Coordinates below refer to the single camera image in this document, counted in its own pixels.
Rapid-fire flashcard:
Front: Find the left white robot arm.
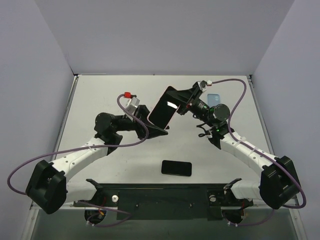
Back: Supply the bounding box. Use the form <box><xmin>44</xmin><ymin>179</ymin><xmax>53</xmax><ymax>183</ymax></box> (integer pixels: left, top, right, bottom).
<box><xmin>25</xmin><ymin>105</ymin><xmax>168</xmax><ymax>214</ymax></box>

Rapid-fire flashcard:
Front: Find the black phone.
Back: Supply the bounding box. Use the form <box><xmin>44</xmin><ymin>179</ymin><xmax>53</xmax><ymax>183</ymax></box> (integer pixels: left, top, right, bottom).
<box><xmin>161</xmin><ymin>160</ymin><xmax>192</xmax><ymax>177</ymax></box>

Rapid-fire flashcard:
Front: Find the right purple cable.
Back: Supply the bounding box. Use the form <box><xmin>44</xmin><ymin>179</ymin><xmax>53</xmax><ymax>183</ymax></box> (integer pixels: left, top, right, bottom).
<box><xmin>212</xmin><ymin>78</ymin><xmax>307</xmax><ymax>227</ymax></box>

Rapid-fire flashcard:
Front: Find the blue phone case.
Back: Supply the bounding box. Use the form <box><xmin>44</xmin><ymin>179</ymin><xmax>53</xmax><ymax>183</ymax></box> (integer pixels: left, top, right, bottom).
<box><xmin>207</xmin><ymin>93</ymin><xmax>221</xmax><ymax>107</ymax></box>

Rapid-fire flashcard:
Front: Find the aluminium frame rail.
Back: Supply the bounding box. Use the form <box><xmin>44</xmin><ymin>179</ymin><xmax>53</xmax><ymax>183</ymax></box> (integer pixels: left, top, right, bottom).
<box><xmin>29</xmin><ymin>74</ymin><xmax>78</xmax><ymax>211</ymax></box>

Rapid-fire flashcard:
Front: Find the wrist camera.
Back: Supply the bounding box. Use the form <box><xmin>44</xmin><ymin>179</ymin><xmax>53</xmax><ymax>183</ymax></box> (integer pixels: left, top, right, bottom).
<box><xmin>124</xmin><ymin>92</ymin><xmax>140</xmax><ymax>115</ymax></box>
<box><xmin>196</xmin><ymin>80</ymin><xmax>213</xmax><ymax>92</ymax></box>

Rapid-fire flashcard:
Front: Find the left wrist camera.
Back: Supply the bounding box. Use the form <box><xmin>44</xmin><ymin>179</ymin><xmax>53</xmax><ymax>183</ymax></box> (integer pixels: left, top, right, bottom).
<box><xmin>124</xmin><ymin>92</ymin><xmax>140</xmax><ymax>115</ymax></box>

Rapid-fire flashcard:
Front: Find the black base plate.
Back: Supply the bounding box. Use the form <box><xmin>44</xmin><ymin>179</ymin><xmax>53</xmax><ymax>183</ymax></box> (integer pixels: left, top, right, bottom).
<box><xmin>87</xmin><ymin>181</ymin><xmax>254</xmax><ymax>223</ymax></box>

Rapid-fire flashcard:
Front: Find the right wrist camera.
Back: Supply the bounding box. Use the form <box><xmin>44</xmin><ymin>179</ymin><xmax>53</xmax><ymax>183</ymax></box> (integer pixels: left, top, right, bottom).
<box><xmin>196</xmin><ymin>80</ymin><xmax>213</xmax><ymax>92</ymax></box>

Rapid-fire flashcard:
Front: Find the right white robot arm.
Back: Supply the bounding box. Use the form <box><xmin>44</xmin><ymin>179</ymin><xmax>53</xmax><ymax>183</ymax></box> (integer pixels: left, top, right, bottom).
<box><xmin>167</xmin><ymin>81</ymin><xmax>301</xmax><ymax>210</ymax></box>

